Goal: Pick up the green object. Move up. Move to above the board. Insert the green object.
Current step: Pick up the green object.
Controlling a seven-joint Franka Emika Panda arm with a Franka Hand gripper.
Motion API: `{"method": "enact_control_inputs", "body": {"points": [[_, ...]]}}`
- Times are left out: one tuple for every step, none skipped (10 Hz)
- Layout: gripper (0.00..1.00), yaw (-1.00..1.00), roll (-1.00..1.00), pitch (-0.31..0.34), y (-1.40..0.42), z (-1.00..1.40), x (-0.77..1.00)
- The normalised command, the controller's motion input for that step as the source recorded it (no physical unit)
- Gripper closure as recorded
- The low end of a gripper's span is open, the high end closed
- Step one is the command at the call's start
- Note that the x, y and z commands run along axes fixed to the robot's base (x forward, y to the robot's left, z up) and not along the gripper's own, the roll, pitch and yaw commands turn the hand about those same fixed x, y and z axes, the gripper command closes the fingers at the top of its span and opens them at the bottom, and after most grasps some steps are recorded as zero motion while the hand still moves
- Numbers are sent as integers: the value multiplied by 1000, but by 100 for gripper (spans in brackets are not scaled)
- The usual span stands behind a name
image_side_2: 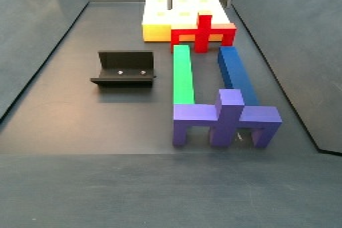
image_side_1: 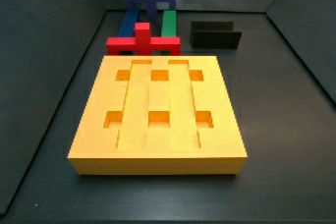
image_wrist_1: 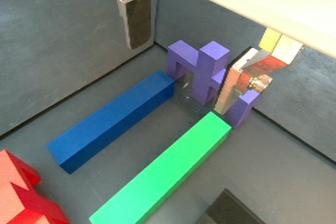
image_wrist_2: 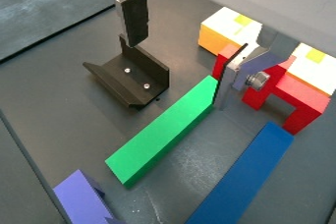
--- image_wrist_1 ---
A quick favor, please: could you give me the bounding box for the red cross-shaped block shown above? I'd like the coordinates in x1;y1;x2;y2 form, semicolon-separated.
0;149;71;224

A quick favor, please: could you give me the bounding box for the green long bar block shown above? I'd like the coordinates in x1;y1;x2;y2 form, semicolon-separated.
90;112;231;224

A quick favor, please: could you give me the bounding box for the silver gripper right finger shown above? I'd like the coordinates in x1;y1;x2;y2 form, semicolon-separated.
214;28;303;114

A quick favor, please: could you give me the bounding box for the black holder block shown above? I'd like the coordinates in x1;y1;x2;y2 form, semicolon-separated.
196;189;267;224

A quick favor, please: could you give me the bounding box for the blue long bar block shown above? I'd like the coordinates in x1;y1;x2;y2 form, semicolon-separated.
47;71;175;174

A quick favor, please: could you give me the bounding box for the purple cross-shaped block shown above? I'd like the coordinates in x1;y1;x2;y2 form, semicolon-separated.
167;40;260;128

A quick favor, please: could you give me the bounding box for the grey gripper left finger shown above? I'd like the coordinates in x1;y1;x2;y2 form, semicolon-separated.
118;0;151;49

